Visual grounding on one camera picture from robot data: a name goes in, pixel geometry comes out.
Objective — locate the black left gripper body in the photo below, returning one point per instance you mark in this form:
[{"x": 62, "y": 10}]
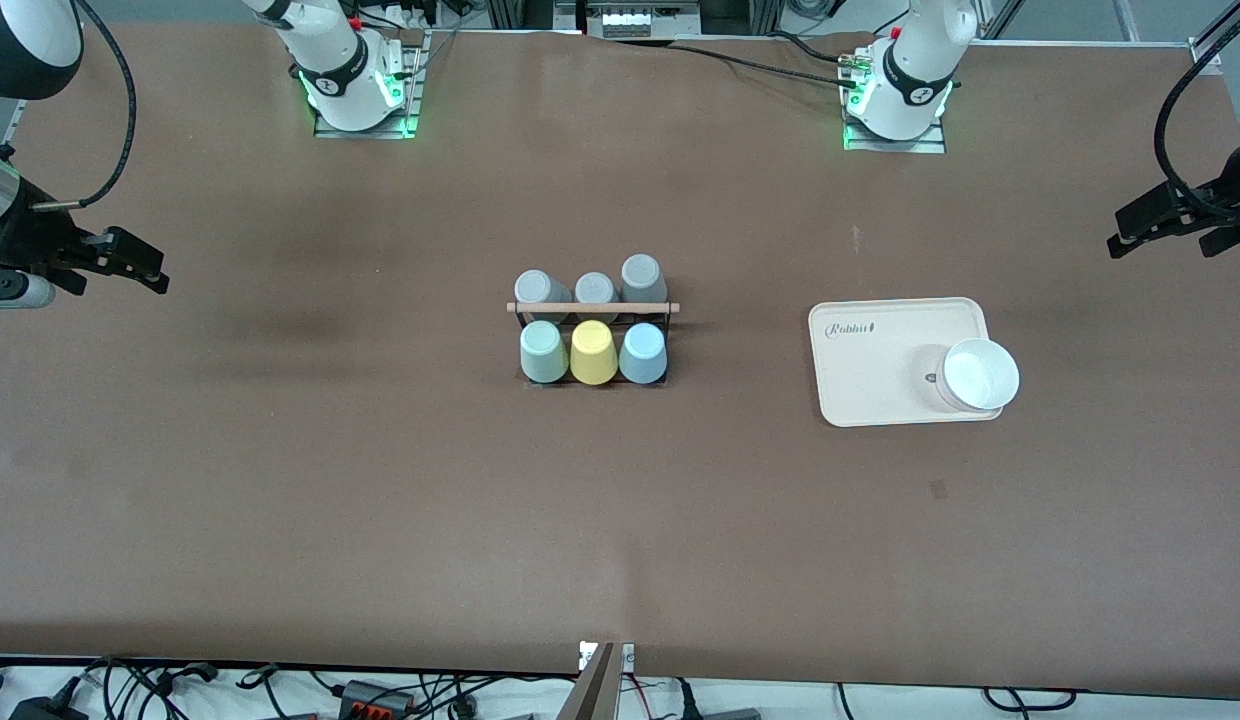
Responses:
[{"x": 1236, "y": 192}]

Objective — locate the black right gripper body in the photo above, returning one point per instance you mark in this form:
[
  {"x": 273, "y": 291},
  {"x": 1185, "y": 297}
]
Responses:
[{"x": 22, "y": 243}]

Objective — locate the pale green plastic cup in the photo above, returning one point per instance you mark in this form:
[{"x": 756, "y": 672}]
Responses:
[{"x": 544, "y": 352}]

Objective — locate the light blue plastic cup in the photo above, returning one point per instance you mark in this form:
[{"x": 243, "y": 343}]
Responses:
[{"x": 642, "y": 355}]

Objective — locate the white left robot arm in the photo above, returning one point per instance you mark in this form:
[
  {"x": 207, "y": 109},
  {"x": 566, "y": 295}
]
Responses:
[{"x": 915, "y": 60}]

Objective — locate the white bowl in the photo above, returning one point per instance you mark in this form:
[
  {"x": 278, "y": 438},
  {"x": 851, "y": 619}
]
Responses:
[{"x": 980, "y": 375}]

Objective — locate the cream rectangular tray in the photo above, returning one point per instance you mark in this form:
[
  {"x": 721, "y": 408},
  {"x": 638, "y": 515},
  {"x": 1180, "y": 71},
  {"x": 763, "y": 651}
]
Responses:
[{"x": 880, "y": 380}]

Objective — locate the grey plastic cup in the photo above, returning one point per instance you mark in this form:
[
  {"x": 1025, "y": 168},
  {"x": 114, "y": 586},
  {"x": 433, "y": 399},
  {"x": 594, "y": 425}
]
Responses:
[
  {"x": 596, "y": 288},
  {"x": 540, "y": 288},
  {"x": 642, "y": 278}
]

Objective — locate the black power adapter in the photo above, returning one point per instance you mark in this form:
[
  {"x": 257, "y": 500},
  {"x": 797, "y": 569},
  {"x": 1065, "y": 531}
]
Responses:
[{"x": 50, "y": 710}]

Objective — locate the yellow plastic cup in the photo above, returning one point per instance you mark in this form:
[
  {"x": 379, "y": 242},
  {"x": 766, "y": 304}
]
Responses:
[{"x": 593, "y": 352}]

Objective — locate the black orange connector box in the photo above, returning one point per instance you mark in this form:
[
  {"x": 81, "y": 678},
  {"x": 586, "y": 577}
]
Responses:
[{"x": 365, "y": 695}]

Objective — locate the white power strip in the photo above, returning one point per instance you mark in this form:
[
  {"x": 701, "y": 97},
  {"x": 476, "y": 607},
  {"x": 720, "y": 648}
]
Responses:
[{"x": 628, "y": 22}]

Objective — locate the aluminium table edge rail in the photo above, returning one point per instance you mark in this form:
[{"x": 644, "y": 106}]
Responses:
[{"x": 15, "y": 115}]

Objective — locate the aluminium corner bracket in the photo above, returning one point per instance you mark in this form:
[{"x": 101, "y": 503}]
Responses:
[{"x": 1205, "y": 58}]

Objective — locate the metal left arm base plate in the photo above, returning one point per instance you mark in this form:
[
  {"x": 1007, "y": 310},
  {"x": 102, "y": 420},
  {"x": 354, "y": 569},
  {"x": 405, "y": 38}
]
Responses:
[{"x": 880, "y": 146}]

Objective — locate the grey camera mount bar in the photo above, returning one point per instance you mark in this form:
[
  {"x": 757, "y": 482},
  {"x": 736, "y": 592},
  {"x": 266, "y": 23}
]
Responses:
[{"x": 592, "y": 695}]

